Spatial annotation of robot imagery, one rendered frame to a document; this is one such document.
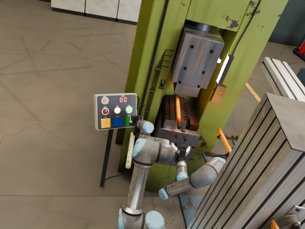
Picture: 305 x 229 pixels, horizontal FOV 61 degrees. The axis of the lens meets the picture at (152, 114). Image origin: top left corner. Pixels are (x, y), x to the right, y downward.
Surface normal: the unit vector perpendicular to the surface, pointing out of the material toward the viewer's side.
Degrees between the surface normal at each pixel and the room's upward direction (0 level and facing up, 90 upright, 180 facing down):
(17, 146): 0
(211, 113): 90
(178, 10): 90
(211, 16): 90
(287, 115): 0
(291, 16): 90
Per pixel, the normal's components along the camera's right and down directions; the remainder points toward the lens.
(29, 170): 0.22, -0.78
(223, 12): -0.04, 0.60
